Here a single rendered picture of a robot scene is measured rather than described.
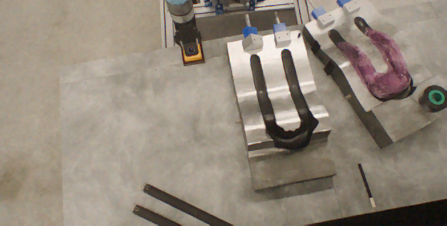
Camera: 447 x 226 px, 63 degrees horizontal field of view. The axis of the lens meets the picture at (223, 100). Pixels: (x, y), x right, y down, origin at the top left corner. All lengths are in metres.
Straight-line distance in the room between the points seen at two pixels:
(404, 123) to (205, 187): 0.65
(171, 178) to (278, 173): 0.35
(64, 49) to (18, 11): 0.45
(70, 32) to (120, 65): 1.18
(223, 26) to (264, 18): 0.24
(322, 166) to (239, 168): 0.26
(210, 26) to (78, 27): 0.90
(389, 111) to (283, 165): 0.37
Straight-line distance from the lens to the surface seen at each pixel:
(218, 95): 1.30
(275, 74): 1.24
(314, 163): 1.20
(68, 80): 1.46
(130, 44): 2.38
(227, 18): 2.12
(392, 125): 1.25
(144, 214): 1.22
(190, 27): 1.17
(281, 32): 1.28
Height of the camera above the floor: 2.03
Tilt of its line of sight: 71 degrees down
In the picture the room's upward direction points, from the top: 7 degrees counter-clockwise
